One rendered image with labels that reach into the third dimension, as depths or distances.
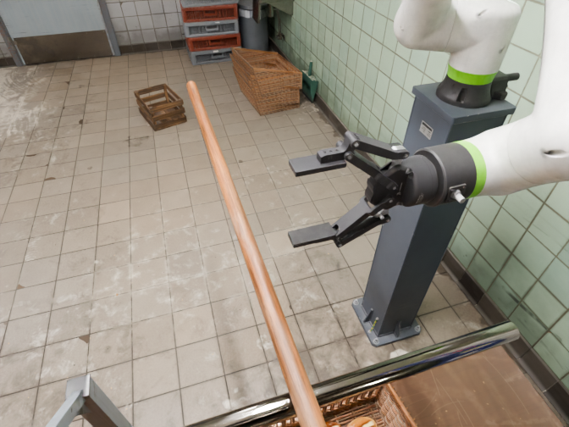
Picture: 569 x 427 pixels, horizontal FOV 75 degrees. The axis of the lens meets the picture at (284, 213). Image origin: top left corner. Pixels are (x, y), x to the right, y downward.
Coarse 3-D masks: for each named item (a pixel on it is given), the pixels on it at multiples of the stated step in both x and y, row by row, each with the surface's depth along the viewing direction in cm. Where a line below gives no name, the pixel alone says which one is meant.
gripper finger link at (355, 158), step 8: (336, 144) 49; (352, 152) 48; (352, 160) 48; (360, 160) 49; (368, 160) 52; (360, 168) 49; (368, 168) 50; (376, 168) 52; (376, 176) 51; (384, 176) 51; (384, 184) 52; (392, 184) 53
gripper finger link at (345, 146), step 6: (342, 144) 48; (348, 144) 47; (324, 150) 48; (330, 150) 48; (336, 150) 48; (342, 150) 48; (348, 150) 47; (354, 150) 48; (318, 156) 47; (324, 156) 47; (330, 156) 47; (336, 156) 47; (342, 156) 48; (324, 162) 47
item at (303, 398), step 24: (192, 96) 107; (216, 144) 88; (216, 168) 81; (240, 216) 69; (240, 240) 66; (264, 264) 62; (264, 288) 57; (264, 312) 55; (288, 336) 52; (288, 360) 49; (288, 384) 47; (312, 408) 45
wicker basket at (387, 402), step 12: (360, 396) 101; (372, 396) 101; (384, 396) 96; (396, 396) 89; (324, 408) 97; (336, 408) 99; (348, 408) 102; (360, 408) 102; (372, 408) 103; (384, 408) 97; (396, 408) 90; (336, 420) 100; (348, 420) 100; (384, 420) 99; (396, 420) 91; (408, 420) 85
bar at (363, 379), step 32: (416, 352) 53; (448, 352) 53; (96, 384) 75; (320, 384) 50; (352, 384) 50; (384, 384) 51; (64, 416) 61; (96, 416) 77; (224, 416) 47; (256, 416) 47; (288, 416) 48
